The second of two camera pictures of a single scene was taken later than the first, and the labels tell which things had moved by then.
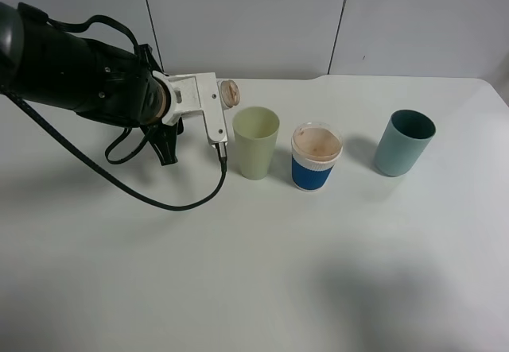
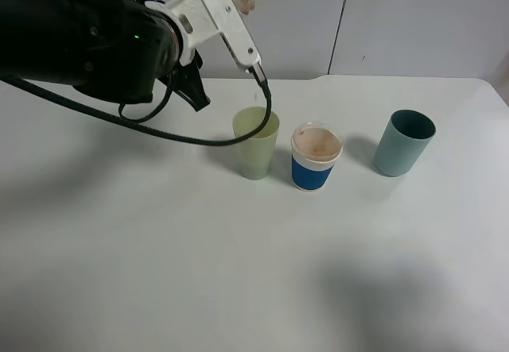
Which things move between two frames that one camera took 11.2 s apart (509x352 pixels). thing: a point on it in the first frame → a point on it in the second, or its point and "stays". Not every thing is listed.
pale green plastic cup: (255, 129) stays
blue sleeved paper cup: (315, 148) stays
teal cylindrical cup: (406, 135) stays
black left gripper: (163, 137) → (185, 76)
